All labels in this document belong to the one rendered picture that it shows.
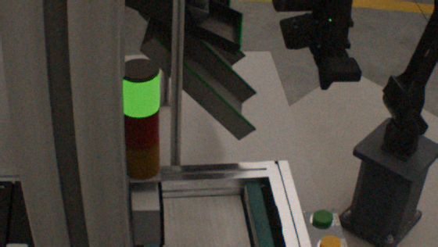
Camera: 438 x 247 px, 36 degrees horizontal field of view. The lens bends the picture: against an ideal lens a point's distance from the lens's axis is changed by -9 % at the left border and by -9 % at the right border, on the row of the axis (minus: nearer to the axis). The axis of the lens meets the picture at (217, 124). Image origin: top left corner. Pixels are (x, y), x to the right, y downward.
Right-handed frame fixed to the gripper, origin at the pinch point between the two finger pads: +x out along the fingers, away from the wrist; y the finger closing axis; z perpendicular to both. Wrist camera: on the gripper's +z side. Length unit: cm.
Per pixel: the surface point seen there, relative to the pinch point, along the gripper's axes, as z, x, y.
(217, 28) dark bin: 15.6, 4.2, -22.0
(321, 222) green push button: -1.7, 27.7, 7.9
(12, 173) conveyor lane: 58, 29, -10
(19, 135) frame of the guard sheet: 36, -52, 83
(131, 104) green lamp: 32.2, -12.8, 26.3
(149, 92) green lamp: 30.0, -14.3, 26.1
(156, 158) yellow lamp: 29.2, -3.7, 25.5
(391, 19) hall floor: -122, 124, -250
